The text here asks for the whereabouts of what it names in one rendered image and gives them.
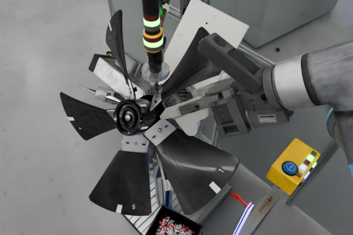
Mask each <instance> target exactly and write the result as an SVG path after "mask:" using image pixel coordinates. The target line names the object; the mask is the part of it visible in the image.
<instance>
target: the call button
mask: <svg viewBox="0 0 353 235"><path fill-rule="evenodd" d="M284 170H285V171H286V172H287V173H289V174H293V173H295V172H296V171H297V166H296V165H295V164H294V163H292V162H290V161H289V162H287V163H285V165H284Z"/></svg>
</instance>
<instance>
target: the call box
mask: <svg viewBox="0 0 353 235"><path fill-rule="evenodd" d="M312 151H315V150H314V149H312V148H311V147H309V146H308V145H306V144H305V143H303V142H302V141H300V140H299V139H297V138H295V139H294V140H293V141H292V142H291V143H290V144H289V146H288V147H287V148H286V149H285V150H284V151H283V153H282V154H281V155H280V157H279V158H278V159H277V160H276V161H275V163H274V164H273V165H272V166H271V168H270V170H269V172H268V174H267V176H266V178H268V179H269V180H270V181H272V182H273V183H274V184H275V185H277V186H278V187H279V188H281V189H282V190H283V191H284V192H286V193H287V194H289V195H291V194H292V193H293V191H294V190H295V189H296V187H297V186H298V185H299V183H300V182H301V181H302V179H303V178H304V177H305V175H306V174H307V173H308V171H309V170H310V169H311V167H312V166H313V165H314V163H315V162H316V160H318V158H319V157H320V153H318V152H317V151H315V152H316V153H317V155H316V156H315V157H314V156H312V155H311V154H310V153H311V152H312ZM308 155H311V156H312V157H314V159H313V160H312V161H310V160H308V159H307V157H308ZM305 159H307V160H308V161H310V164H309V165H308V166H307V165H305V164H304V163H303V162H304V161H305ZM289 161H290V162H292V163H294V164H295V165H296V166H297V171H296V172H295V173H293V174H289V173H287V172H286V171H285V170H284V165H285V163H287V162H289ZM301 164H304V165H305V166H307V168H306V169H305V170H302V169H301V168H300V166H301ZM298 171H300V172H301V173H303V175H302V177H301V178H299V177H298V176H296V173H297V172H298Z"/></svg>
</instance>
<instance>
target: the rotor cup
mask: <svg viewBox="0 0 353 235"><path fill-rule="evenodd" d="M153 97H154V95H144V96H142V97H141V98H139V99H124V100H122V101H120V102H119V103H118V104H117V106H116V108H115V111H114V116H113V117H114V123H115V126H116V128H117V130H118V131H119V132H120V133H121V134H123V135H125V136H135V135H141V134H144V133H145V131H147V130H148V129H149V128H150V127H152V126H153V125H154V124H156V123H157V122H158V121H159V120H160V115H161V114H162V113H163V111H164V110H165V109H166V108H167V107H166V105H165V103H164V102H163V101H162V103H160V104H159V105H158V106H157V107H156V108H155V109H154V110H153V111H152V112H150V107H151V103H152V99H153ZM140 104H146V106H140ZM127 114H128V115H130V120H129V121H127V120H126V119H125V116H126V115H127ZM147 126H148V128H147V129H141V128H142V127H147Z"/></svg>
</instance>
